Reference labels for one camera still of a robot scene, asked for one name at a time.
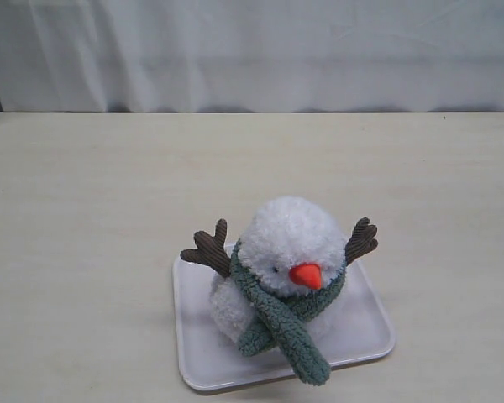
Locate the green knitted scarf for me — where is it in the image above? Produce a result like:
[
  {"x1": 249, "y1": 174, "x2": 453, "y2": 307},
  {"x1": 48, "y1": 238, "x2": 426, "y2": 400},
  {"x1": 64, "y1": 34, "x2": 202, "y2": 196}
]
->
[{"x1": 230, "y1": 242, "x2": 347, "y2": 386}]

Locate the white square plastic tray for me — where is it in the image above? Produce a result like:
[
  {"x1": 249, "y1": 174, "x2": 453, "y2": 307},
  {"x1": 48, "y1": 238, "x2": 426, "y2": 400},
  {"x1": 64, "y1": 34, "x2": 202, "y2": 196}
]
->
[{"x1": 172, "y1": 258, "x2": 396, "y2": 395}]

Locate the white backdrop curtain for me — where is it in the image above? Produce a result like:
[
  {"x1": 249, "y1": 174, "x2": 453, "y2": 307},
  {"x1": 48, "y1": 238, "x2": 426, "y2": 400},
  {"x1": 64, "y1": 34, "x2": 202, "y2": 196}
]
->
[{"x1": 0, "y1": 1, "x2": 504, "y2": 113}]

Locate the white plush snowman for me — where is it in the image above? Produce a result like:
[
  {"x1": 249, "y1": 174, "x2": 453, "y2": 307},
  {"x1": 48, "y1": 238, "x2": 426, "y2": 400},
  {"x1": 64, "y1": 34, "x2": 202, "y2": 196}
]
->
[{"x1": 180, "y1": 196, "x2": 378, "y2": 343}]

